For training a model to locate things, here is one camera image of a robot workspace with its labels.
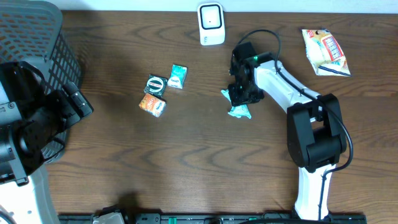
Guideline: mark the white barcode scanner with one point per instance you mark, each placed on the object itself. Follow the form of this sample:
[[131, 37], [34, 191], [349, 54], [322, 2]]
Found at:
[[211, 23]]

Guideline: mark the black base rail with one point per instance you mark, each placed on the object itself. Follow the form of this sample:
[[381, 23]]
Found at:
[[155, 218]]

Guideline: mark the teal white drink carton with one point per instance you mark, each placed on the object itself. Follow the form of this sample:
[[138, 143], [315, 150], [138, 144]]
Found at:
[[177, 76]]

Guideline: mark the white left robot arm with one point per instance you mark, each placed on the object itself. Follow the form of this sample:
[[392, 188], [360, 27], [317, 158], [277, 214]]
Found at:
[[30, 120]]

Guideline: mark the grey plastic mesh basket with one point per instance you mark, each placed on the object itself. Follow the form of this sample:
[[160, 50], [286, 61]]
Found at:
[[31, 31]]

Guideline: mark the dark green round-label packet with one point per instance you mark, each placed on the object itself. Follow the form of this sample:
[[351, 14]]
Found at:
[[156, 86]]

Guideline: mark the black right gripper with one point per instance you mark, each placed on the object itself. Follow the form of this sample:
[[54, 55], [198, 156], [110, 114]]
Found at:
[[236, 99]]

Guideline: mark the orange juice carton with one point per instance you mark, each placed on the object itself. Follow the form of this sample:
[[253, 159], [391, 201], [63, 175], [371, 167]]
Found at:
[[152, 105]]

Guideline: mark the white blue snack bag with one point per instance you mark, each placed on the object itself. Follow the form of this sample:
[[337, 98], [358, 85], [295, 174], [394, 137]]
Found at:
[[324, 53]]

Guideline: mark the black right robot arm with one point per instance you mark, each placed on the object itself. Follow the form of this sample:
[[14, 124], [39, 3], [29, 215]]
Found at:
[[315, 137]]

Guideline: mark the teal snack packet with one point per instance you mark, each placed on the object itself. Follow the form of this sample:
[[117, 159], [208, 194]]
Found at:
[[237, 111]]

